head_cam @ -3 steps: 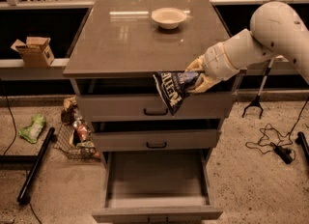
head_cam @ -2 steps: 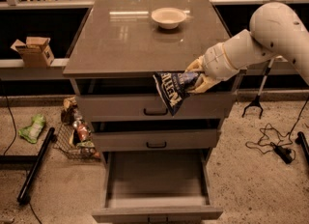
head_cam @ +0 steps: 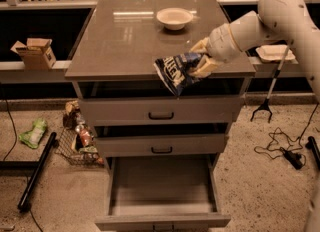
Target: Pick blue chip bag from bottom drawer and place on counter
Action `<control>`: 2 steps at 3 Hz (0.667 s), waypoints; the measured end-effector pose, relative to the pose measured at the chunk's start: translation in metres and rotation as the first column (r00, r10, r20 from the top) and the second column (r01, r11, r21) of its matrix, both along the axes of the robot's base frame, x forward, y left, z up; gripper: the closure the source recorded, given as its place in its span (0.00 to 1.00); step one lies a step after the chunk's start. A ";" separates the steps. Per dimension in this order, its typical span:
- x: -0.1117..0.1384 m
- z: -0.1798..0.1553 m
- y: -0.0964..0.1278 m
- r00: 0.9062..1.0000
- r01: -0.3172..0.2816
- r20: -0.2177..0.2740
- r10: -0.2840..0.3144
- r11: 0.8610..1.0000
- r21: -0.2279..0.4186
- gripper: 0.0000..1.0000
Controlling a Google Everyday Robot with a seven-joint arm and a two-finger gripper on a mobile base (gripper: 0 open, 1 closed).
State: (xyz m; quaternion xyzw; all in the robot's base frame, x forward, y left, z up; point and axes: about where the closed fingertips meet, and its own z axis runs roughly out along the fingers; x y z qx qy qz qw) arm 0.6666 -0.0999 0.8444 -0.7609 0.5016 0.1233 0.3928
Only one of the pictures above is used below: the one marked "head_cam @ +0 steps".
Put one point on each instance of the black stand leg left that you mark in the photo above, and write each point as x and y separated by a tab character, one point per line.
24	203

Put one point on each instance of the grey drawer cabinet with countertop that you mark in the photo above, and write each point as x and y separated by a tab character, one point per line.
115	59

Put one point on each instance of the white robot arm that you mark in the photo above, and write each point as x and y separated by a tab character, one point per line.
287	20

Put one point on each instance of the middle grey drawer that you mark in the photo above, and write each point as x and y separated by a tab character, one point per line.
161	145

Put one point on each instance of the black stand leg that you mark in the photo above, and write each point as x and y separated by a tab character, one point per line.
312	145
24	203

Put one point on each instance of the white bowl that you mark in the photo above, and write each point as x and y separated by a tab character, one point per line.
174	18

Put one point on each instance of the cardboard box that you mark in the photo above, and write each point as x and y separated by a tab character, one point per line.
36	53

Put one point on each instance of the blue chip bag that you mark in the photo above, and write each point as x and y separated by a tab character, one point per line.
173	71

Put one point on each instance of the black stand leg right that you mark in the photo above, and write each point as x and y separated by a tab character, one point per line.
312	145

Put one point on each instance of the grabber reacher tool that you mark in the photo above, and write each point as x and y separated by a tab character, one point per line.
265	105

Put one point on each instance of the top grey drawer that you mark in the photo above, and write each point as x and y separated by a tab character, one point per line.
149	111

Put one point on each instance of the bottom grey open drawer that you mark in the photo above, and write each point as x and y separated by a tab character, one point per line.
162	194

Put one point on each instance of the red soda can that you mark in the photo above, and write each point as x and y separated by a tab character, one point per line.
85	137

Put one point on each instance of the green snack bag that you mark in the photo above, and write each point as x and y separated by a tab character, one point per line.
33	137

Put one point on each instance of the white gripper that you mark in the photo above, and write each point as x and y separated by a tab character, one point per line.
221	45

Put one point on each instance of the black power adapter with cable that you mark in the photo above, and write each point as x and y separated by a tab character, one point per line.
281	145

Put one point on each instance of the wire basket with snacks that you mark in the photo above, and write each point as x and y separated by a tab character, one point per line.
69	144

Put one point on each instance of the white takeout container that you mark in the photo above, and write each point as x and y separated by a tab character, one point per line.
274	53

